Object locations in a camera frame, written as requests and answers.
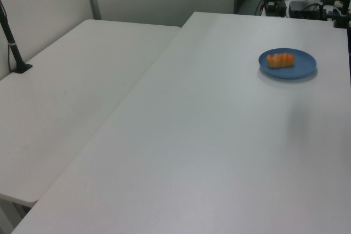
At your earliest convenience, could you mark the thin black pole cable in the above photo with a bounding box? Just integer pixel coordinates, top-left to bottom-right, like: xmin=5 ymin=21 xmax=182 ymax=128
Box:
xmin=0 ymin=0 xmax=14 ymax=73

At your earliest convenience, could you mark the black mini computer box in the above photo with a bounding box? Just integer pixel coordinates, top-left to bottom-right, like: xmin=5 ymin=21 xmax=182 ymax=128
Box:
xmin=288 ymin=0 xmax=327 ymax=21

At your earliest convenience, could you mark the black stand base box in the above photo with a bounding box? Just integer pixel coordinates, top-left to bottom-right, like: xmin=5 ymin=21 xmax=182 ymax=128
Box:
xmin=274 ymin=0 xmax=286 ymax=17

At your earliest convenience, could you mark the orange twisted bread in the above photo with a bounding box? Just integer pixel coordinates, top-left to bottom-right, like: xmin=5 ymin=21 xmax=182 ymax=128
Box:
xmin=266 ymin=53 xmax=296 ymax=69

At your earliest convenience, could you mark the black clamp camera mount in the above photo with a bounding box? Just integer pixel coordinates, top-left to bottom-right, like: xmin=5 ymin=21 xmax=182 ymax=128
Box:
xmin=327 ymin=0 xmax=351 ymax=29

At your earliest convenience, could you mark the blue round plate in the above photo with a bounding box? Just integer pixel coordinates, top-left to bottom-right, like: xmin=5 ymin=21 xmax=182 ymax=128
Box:
xmin=258 ymin=48 xmax=318 ymax=80

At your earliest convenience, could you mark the black slanted camera pole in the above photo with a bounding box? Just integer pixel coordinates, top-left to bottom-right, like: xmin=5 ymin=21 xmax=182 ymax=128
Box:
xmin=0 ymin=0 xmax=33 ymax=75

